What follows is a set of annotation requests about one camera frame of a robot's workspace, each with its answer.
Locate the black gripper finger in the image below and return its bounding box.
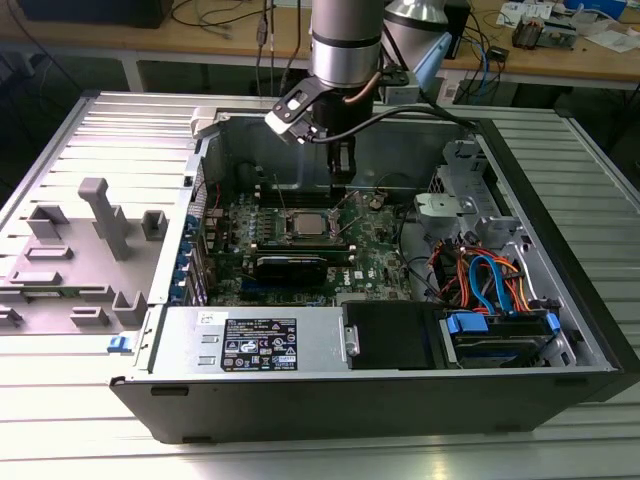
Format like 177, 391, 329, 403
327, 160, 358, 202

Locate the metal socket cover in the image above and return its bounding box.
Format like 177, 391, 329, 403
332, 188, 370, 226

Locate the thin metal locking lever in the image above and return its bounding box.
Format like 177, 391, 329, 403
273, 171, 289, 214
338, 202, 369, 236

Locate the CPU socket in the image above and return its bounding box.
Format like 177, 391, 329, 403
285, 205, 335, 244

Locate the black RAM slot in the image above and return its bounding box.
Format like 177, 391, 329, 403
255, 200, 347, 208
255, 191, 347, 198
255, 185, 347, 194
255, 195, 347, 203

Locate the green motherboard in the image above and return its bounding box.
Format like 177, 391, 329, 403
204, 187, 416, 306

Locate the green RAM stick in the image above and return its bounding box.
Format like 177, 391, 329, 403
252, 239, 351, 254

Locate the black graphics card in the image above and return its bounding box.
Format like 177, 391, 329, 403
253, 253, 329, 287

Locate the metal drive cage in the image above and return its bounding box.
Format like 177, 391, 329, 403
434, 139, 501, 221

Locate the black upright device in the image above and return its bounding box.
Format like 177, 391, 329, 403
446, 2, 471, 60

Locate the hard disk in blue carrier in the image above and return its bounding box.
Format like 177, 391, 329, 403
438, 308, 561, 370

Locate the brown coil heat sink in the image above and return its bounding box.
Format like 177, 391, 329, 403
513, 13, 546, 50

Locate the grey power supply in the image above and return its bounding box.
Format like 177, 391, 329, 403
149, 305, 346, 374

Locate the black PC case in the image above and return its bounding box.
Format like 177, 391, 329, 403
109, 104, 626, 446

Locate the black box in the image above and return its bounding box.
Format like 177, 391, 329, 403
19, 0, 171, 29

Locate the grey parts rack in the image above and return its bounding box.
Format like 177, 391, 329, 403
0, 177, 169, 336

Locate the white paper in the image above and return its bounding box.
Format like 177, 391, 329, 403
583, 27, 640, 55

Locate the copper coloured hose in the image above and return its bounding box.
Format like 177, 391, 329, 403
344, 71, 384, 106

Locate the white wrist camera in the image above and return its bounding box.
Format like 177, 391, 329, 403
263, 77, 321, 146

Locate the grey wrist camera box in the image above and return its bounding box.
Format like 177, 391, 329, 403
378, 69, 421, 104

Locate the silver metal bracket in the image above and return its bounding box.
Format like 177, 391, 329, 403
413, 192, 464, 234

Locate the black camera cable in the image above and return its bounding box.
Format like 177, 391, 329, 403
308, 105, 477, 145

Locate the red wire bundle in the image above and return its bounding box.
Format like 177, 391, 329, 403
432, 239, 469, 306

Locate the blue wire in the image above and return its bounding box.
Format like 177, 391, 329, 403
469, 254, 506, 314

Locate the orange wire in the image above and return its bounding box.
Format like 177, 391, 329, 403
499, 257, 536, 314

